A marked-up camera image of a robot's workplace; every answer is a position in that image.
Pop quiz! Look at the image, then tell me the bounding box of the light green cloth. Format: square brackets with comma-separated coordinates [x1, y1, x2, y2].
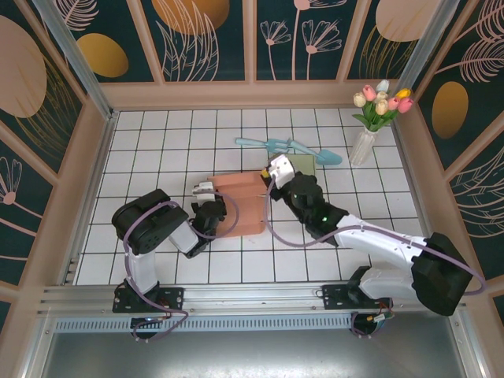
[289, 154, 318, 176]

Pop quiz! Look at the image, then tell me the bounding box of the salmon pink cloth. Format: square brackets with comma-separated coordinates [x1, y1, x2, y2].
[208, 169, 268, 237]

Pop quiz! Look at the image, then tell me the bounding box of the light blue garden fork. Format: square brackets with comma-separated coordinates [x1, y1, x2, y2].
[235, 137, 295, 155]

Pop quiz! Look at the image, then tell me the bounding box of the light blue garden trowel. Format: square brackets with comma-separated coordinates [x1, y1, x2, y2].
[289, 140, 343, 166]

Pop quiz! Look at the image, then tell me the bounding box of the white ribbed ceramic vase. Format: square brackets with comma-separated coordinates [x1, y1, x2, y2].
[348, 128, 379, 166]

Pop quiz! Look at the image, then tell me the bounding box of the artificial tulip bouquet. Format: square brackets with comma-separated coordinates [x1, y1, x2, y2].
[351, 79, 415, 133]

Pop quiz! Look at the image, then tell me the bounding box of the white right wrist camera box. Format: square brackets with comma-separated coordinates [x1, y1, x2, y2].
[267, 154, 298, 186]

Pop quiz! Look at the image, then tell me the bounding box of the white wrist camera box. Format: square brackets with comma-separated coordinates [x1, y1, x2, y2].
[191, 180, 217, 197]
[267, 154, 298, 186]

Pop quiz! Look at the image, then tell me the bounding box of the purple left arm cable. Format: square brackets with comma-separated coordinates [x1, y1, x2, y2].
[122, 191, 240, 343]

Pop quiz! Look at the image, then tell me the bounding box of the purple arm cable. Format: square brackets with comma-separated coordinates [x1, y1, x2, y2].
[122, 191, 240, 343]
[264, 183, 488, 339]

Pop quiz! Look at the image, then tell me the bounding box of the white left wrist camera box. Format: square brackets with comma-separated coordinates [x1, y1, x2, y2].
[191, 180, 217, 197]

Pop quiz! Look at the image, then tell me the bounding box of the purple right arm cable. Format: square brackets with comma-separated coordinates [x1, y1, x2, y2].
[264, 183, 488, 339]

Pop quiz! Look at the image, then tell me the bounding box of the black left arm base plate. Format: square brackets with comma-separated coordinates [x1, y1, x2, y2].
[113, 286, 186, 314]

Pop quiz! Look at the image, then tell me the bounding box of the long aluminium mounting rail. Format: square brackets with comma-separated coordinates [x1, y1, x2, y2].
[37, 279, 472, 320]

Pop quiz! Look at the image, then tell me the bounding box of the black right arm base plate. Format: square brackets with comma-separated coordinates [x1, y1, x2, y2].
[321, 283, 395, 310]

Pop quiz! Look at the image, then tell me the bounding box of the slotted grey cable duct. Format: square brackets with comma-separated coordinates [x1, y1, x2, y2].
[53, 314, 454, 335]

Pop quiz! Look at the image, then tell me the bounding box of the aluminium table side rail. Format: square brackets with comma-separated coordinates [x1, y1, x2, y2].
[57, 112, 119, 285]

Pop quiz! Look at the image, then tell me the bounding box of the coloured wire bundle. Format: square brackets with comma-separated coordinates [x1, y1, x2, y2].
[368, 293, 395, 328]

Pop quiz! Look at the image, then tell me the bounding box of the aluminium corner post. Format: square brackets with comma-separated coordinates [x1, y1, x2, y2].
[33, 0, 119, 121]
[397, 0, 460, 95]

